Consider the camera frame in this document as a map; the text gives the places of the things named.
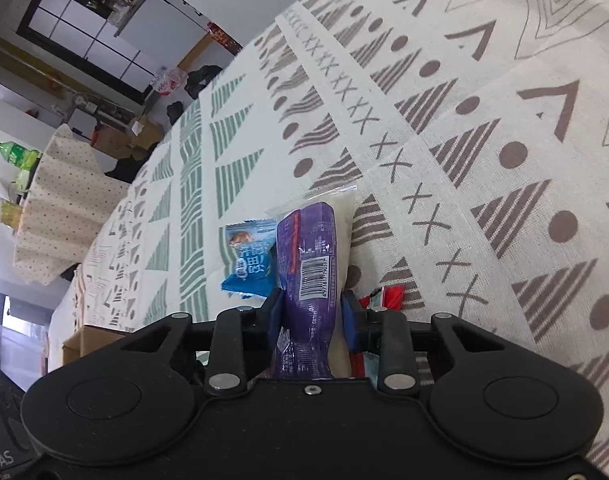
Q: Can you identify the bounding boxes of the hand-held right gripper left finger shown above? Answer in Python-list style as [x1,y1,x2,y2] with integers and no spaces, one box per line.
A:
[119,287,285,395]

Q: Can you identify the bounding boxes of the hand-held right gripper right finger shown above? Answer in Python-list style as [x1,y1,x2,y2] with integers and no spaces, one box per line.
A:
[342,290,505,396]

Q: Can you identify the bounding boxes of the purple snack packet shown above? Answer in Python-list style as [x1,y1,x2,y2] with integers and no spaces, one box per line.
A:
[272,201,343,380]

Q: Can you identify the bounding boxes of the red candy wrapper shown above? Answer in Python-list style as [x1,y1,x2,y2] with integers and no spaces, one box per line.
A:
[359,284,406,311]

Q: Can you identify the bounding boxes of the blue snack packet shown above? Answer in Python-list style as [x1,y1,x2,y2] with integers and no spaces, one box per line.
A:
[219,217,280,297]

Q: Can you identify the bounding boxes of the black bag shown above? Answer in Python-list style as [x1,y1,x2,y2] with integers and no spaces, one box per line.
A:
[104,155,150,183]

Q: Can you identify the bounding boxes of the small cardboard box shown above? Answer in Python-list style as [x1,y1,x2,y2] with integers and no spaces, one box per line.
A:
[132,117,165,148]
[92,122,135,156]

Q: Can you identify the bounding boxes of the yellow drink bottle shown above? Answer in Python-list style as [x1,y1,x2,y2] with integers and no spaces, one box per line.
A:
[0,201,24,228]

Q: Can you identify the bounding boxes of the round table with dotted tablecloth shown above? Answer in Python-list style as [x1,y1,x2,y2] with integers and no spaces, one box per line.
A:
[12,124,132,286]

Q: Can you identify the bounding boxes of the patterned printed blanket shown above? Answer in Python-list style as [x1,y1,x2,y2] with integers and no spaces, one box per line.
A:
[47,0,609,480]

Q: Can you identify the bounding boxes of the pack of water bottles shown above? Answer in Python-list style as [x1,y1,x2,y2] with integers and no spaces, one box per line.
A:
[151,66,189,97]

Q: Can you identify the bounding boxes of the green soda bottle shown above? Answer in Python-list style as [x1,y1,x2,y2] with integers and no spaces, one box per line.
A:
[0,140,40,170]

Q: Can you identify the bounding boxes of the white cabinet doors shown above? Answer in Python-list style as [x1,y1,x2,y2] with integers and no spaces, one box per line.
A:
[17,0,158,103]

